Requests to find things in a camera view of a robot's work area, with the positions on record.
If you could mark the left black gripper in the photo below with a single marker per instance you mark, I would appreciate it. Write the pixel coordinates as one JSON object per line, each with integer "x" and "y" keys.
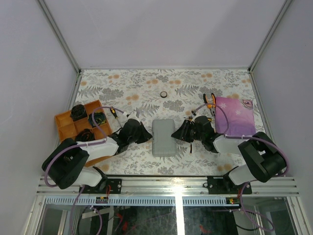
{"x": 146, "y": 134}

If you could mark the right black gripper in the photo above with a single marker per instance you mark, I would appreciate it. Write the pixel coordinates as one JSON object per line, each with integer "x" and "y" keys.
{"x": 183, "y": 133}

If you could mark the grey plastic tool case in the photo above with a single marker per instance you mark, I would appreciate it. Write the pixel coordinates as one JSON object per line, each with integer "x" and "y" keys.
{"x": 163, "y": 145}

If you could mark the yellow black screwdriver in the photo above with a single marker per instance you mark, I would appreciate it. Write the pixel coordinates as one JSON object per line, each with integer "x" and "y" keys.
{"x": 113, "y": 112}

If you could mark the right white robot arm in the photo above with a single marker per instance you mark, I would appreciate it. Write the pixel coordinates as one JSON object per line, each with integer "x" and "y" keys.
{"x": 263, "y": 159}

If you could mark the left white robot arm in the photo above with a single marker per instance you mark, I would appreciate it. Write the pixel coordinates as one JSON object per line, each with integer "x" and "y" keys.
{"x": 66, "y": 166}

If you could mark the screwdriver bit set holder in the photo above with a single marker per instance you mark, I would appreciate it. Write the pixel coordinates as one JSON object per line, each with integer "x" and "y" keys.
{"x": 190, "y": 118}

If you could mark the orange black pliers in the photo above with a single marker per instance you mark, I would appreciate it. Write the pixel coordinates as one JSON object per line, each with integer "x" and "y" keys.
{"x": 210, "y": 103}

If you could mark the small black tape roll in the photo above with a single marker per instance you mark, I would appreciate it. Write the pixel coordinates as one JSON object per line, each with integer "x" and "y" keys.
{"x": 163, "y": 94}

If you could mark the orange wooden divided tray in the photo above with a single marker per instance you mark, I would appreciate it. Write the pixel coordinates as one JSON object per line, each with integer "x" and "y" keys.
{"x": 67, "y": 128}

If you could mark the black orange rolled belt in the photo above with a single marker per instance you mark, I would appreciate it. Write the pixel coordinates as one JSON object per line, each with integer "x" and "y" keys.
{"x": 85, "y": 135}

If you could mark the purple folded cloth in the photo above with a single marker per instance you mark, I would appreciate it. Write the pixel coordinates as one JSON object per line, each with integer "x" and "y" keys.
{"x": 234, "y": 117}

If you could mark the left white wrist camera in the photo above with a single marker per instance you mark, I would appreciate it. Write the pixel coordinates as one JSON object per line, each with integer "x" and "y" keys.
{"x": 132, "y": 115}

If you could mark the aluminium front rail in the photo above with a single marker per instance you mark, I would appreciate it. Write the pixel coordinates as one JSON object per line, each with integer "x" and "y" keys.
{"x": 197, "y": 186}

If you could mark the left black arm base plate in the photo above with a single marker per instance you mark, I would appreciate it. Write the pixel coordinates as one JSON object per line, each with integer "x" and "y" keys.
{"x": 110, "y": 186}

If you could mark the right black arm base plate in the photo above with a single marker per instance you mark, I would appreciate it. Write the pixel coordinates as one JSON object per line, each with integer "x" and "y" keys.
{"x": 219, "y": 185}

